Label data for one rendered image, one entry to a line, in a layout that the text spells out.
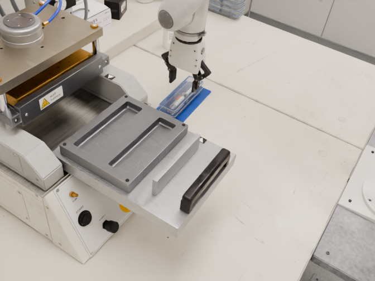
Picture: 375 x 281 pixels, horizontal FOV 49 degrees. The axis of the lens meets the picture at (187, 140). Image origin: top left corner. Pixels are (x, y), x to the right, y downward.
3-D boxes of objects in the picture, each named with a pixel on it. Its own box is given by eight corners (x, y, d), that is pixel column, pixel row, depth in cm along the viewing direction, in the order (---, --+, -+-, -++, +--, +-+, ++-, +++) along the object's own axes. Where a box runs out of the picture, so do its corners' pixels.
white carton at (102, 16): (39, 39, 139) (35, 19, 134) (87, 15, 154) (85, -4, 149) (66, 52, 135) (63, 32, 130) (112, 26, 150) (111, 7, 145)
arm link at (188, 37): (212, 25, 112) (210, 34, 114) (184, 15, 114) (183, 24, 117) (197, 37, 106) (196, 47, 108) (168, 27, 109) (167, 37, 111)
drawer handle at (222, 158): (179, 209, 73) (181, 195, 70) (220, 159, 82) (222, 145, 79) (188, 214, 72) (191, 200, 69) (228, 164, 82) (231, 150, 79)
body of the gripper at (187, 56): (211, 33, 113) (206, 67, 121) (179, 21, 116) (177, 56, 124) (198, 44, 108) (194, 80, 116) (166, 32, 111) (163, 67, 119)
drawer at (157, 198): (52, 165, 82) (47, 137, 77) (122, 110, 96) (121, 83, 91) (176, 241, 72) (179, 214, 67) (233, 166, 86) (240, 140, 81)
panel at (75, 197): (90, 257, 88) (52, 190, 79) (168, 173, 107) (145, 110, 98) (96, 260, 87) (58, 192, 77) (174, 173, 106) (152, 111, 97)
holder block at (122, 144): (60, 153, 79) (58, 144, 78) (125, 102, 92) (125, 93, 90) (128, 193, 74) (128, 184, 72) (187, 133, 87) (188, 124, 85)
